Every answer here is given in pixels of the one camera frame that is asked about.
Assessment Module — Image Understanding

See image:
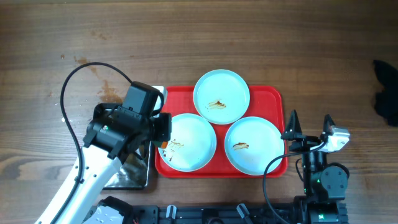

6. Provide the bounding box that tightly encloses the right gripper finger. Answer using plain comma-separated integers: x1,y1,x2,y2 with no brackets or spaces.
284,110,302,136
323,114,335,134

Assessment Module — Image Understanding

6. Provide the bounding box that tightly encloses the light blue plate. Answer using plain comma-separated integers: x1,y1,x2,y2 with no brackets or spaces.
158,113,217,172
224,116,285,176
193,69,250,124

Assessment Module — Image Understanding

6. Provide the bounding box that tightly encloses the green orange sponge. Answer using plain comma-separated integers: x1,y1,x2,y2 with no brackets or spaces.
159,141,168,149

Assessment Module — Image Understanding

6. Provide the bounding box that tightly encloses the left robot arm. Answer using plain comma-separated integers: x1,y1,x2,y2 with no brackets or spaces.
37,82,171,223

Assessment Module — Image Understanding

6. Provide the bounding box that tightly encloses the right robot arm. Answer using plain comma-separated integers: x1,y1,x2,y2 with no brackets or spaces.
281,110,350,224

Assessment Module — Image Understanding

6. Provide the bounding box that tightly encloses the red plastic tray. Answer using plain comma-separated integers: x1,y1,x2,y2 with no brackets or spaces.
154,85,284,178

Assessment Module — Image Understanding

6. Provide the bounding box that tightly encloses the black water tray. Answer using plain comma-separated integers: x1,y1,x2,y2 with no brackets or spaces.
104,142,154,190

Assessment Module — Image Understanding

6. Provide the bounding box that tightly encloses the black cloth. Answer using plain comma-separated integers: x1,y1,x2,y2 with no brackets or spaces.
373,60,397,127

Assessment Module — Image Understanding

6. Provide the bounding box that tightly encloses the light blue top plate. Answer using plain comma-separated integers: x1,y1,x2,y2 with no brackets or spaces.
193,69,250,124

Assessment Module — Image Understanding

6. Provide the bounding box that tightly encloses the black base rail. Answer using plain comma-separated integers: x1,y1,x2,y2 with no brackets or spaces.
86,203,348,224

